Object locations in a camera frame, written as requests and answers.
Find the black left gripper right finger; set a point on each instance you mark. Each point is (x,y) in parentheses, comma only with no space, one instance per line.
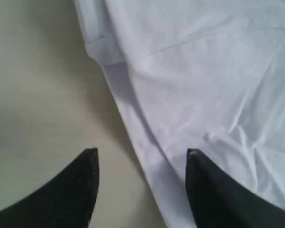
(218,201)

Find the white t-shirt red lettering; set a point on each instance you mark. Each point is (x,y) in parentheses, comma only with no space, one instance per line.
(195,74)

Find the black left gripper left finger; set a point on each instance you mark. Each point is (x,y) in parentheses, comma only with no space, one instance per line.
(66,201)

